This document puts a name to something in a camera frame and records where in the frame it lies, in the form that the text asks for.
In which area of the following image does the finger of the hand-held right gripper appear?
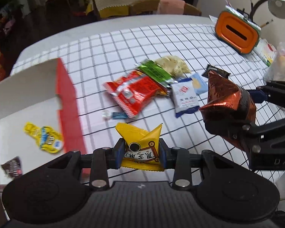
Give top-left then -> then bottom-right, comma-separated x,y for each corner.
205,115 -> 285,153
247,81 -> 285,111

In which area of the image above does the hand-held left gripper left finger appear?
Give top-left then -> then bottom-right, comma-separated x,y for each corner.
46,138 -> 126,188

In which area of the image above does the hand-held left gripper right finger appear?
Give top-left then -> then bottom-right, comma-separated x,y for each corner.
157,139 -> 232,188

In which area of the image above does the yellow snack packet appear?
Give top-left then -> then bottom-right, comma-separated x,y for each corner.
115,123 -> 165,172

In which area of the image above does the copper foil snack packet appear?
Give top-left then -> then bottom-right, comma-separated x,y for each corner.
199,70 -> 257,151

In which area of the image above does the beige snack packet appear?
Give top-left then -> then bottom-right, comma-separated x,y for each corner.
155,56 -> 192,78

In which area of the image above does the red cardboard box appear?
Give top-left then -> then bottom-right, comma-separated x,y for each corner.
0,58 -> 87,186

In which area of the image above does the clear plastic bag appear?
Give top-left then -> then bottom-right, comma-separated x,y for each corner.
263,40 -> 285,82

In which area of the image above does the small blue candy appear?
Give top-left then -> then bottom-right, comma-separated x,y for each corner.
103,110 -> 128,120

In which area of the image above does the white green printed box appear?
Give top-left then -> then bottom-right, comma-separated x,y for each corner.
254,39 -> 276,67

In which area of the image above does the small black snack packet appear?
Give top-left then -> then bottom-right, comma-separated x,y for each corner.
202,65 -> 230,78

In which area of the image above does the light blue cracker packet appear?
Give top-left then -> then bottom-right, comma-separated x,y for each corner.
189,72 -> 208,95

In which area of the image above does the white and blue snack packet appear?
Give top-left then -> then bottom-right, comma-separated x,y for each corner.
170,77 -> 201,118

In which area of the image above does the red snack packet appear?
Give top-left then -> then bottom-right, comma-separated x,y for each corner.
103,70 -> 168,119

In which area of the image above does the orange tissue box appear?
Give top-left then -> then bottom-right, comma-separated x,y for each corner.
215,6 -> 262,55

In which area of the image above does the yellow jelly snack pack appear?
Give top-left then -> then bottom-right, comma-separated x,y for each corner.
23,122 -> 64,153

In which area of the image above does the green snack packet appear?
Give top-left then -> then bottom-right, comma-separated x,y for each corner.
136,59 -> 174,97

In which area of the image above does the dark brown snack packet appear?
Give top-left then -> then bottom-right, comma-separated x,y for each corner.
0,156 -> 23,180

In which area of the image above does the white checked tablecloth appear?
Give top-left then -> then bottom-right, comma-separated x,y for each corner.
11,17 -> 285,190

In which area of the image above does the pink towel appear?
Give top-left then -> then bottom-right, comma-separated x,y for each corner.
159,0 -> 185,16

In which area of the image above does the wooden chair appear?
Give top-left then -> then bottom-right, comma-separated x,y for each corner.
129,0 -> 202,17

